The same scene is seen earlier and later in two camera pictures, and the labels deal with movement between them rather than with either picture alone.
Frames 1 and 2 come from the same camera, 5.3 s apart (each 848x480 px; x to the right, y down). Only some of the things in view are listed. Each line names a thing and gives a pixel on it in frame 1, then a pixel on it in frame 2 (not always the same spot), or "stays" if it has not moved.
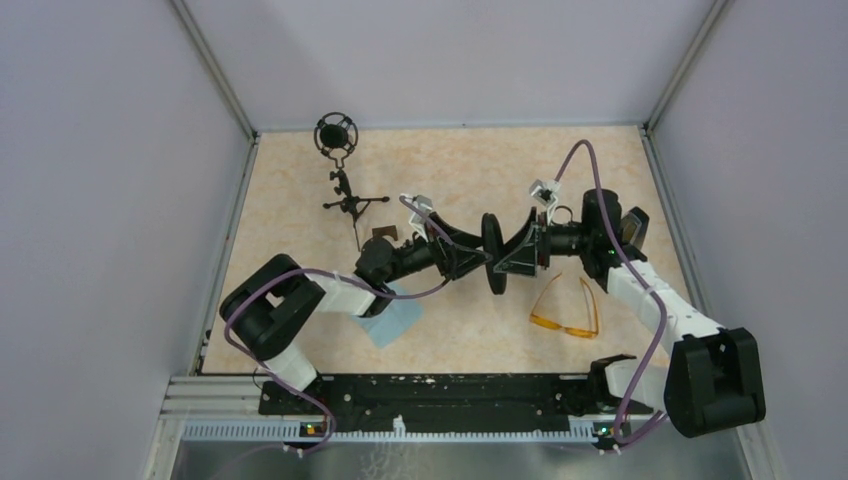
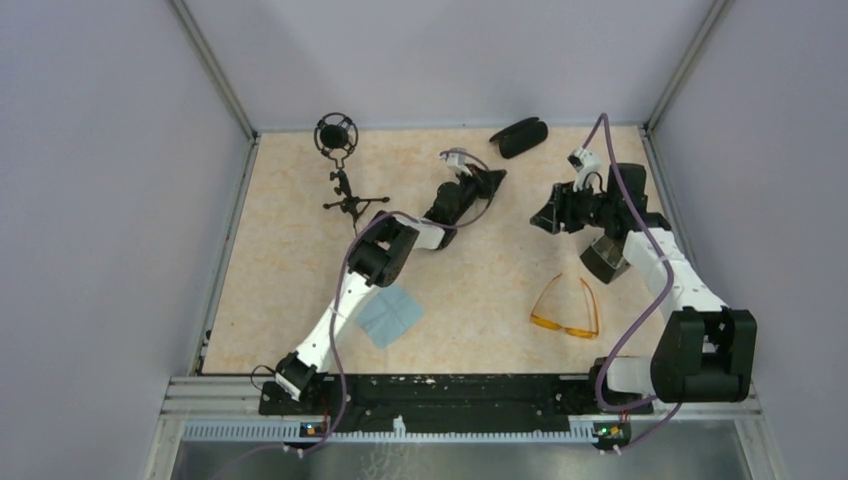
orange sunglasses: [580, 332] stays
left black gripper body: [441, 254] → [468, 189]
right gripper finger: [520, 260] → [548, 216]
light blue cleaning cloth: [399, 317] stays
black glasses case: [492, 244] → [520, 136]
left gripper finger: [457, 237] → [491, 181]
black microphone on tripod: [336, 134] stays
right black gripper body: [552, 240] → [582, 207]
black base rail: [456, 398] stays
